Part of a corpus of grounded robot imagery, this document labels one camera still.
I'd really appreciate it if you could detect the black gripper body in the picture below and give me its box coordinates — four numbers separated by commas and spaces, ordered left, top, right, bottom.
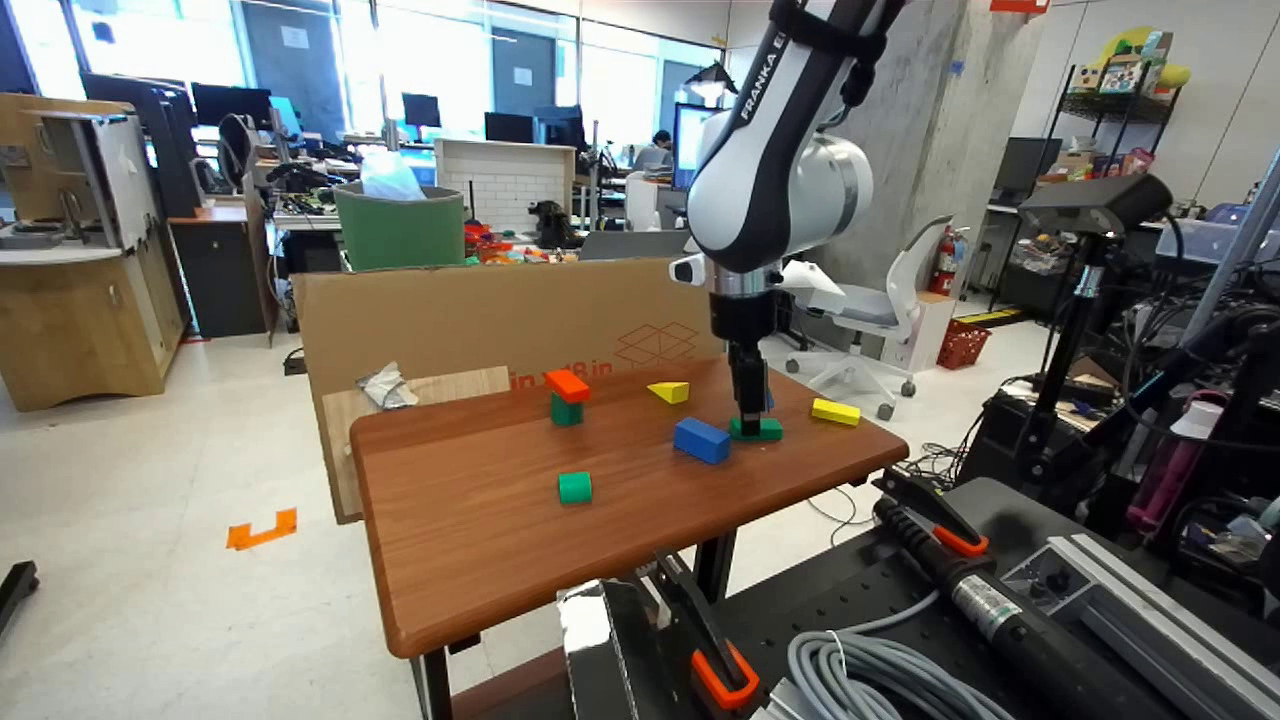
707, 291, 777, 343

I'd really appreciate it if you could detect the long green block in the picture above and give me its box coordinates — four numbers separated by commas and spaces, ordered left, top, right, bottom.
728, 417, 784, 443

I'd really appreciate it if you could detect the small yellow block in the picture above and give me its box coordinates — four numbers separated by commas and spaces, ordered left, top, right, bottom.
647, 378, 693, 408

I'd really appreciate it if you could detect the long yellow block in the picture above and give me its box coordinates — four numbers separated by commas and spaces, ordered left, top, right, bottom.
806, 394, 863, 429

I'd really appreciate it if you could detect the long blue block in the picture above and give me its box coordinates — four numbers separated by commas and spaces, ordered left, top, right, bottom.
671, 417, 730, 464

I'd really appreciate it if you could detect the green block under orange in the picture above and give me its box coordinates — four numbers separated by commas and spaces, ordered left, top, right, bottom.
549, 394, 585, 429

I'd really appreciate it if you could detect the small green block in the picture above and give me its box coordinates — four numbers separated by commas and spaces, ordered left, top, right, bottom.
557, 471, 590, 503

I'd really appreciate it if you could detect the grey office chair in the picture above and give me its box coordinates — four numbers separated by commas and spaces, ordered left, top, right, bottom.
778, 217, 952, 394

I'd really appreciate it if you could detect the black orange clamp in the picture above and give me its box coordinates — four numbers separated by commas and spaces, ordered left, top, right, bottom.
637, 554, 762, 720

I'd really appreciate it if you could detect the brown cardboard box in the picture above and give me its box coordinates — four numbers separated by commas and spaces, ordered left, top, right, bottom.
294, 260, 718, 525

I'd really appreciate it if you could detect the green bin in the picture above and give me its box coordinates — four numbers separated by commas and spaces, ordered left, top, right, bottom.
337, 190, 464, 270

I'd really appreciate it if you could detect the wooden cabinet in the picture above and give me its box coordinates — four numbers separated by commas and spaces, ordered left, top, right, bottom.
0, 93, 182, 410

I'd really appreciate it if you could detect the black orange handled tool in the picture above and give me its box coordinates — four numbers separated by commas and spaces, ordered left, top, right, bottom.
870, 471, 1174, 720

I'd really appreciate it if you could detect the coiled grey cable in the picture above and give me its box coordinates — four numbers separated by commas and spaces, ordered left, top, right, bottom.
753, 624, 1015, 720

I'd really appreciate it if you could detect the black camera tripod stand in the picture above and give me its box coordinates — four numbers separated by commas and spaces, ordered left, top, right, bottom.
961, 171, 1172, 516

